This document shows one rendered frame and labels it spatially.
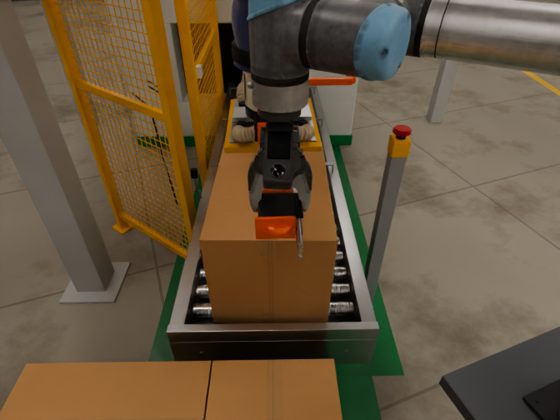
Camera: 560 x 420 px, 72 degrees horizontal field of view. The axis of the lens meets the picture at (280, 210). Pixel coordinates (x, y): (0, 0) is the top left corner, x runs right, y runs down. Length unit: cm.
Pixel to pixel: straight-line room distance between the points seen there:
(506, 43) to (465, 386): 83
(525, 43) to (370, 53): 21
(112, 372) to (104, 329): 85
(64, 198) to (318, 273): 126
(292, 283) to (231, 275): 19
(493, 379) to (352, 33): 95
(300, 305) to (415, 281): 119
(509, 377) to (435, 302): 116
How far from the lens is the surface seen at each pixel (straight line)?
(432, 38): 64
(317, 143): 117
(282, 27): 56
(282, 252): 115
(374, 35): 52
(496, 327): 236
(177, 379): 135
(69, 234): 216
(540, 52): 64
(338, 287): 154
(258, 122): 98
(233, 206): 124
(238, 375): 133
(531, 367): 128
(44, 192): 203
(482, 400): 117
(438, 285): 243
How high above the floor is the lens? 170
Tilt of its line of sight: 38 degrees down
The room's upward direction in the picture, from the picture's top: straight up
